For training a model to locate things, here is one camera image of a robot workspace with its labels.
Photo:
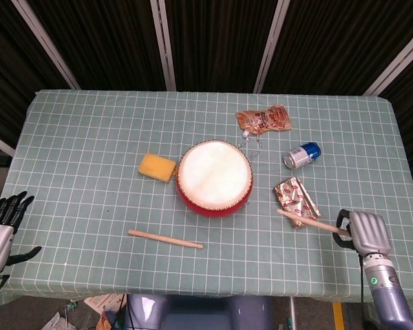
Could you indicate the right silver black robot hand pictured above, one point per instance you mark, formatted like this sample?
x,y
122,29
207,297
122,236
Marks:
x,y
368,233

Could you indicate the wooden drumstick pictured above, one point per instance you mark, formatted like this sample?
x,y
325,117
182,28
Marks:
x,y
165,239
309,221

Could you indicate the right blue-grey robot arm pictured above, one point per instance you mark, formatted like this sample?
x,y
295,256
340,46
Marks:
x,y
385,288

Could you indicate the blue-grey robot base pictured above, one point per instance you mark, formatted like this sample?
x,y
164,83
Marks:
x,y
199,313

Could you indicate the red drum with white skin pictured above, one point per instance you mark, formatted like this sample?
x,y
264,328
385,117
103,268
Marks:
x,y
213,178

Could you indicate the gold foil wrapped packet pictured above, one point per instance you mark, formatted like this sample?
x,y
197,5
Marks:
x,y
294,197

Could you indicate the crumpled white paper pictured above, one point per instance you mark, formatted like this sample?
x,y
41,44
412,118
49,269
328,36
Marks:
x,y
55,321

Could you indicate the blue and white drink can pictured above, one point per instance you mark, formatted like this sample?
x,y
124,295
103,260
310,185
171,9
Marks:
x,y
301,155

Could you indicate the white table leg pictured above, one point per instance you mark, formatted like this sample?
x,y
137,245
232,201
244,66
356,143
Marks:
x,y
292,314

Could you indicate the white printed paper sheet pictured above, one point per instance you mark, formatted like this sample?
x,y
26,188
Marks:
x,y
103,302

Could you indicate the green checked tablecloth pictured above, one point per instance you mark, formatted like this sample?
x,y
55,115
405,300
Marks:
x,y
89,137

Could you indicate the brown sauce pouch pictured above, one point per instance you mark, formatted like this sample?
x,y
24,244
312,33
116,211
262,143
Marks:
x,y
265,118

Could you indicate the yellow sponge block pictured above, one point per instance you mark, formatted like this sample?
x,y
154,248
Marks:
x,y
156,167

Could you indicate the white partition post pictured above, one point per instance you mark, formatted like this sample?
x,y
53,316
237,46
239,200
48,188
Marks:
x,y
395,63
163,44
44,44
271,44
0,142

